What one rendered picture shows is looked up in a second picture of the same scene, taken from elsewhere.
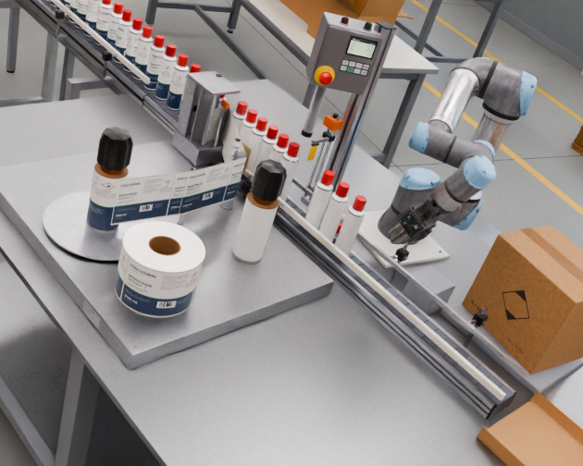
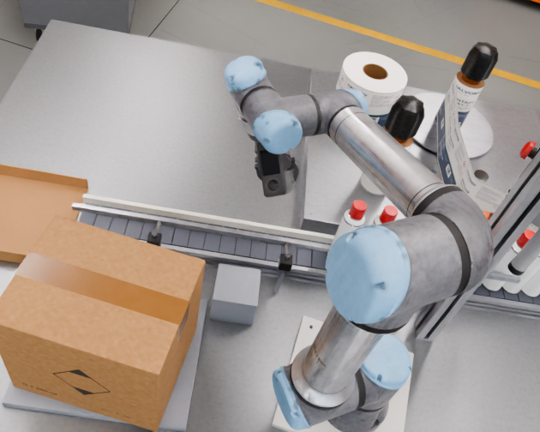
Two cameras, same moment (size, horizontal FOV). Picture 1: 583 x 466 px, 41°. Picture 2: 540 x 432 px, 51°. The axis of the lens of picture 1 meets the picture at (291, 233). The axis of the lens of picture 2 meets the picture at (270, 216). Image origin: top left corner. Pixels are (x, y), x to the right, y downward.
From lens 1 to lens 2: 2.60 m
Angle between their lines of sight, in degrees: 88
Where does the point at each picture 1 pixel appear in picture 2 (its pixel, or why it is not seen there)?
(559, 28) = not seen: outside the picture
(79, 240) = (429, 102)
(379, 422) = (163, 147)
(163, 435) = not seen: hidden behind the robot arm
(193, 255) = (356, 76)
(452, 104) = (376, 133)
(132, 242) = (386, 61)
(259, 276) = (341, 171)
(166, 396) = (278, 80)
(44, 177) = (519, 133)
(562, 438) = (8, 244)
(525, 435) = (46, 219)
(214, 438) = not seen: hidden behind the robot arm
